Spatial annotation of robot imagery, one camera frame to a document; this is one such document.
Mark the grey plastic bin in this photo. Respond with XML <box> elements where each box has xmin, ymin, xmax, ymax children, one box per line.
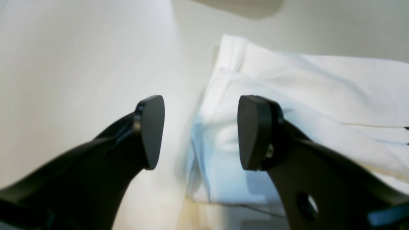
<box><xmin>195</xmin><ymin>0</ymin><xmax>285</xmax><ymax>19</ymax></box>

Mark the white printed t-shirt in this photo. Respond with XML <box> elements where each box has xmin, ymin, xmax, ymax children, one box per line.
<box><xmin>185</xmin><ymin>34</ymin><xmax>409</xmax><ymax>218</ymax></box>

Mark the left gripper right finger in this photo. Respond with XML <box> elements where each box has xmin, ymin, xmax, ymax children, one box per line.
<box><xmin>237</xmin><ymin>96</ymin><xmax>408</xmax><ymax>230</ymax></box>

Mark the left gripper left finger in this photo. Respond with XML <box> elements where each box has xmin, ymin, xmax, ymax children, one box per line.
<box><xmin>0</xmin><ymin>96</ymin><xmax>165</xmax><ymax>230</ymax></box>

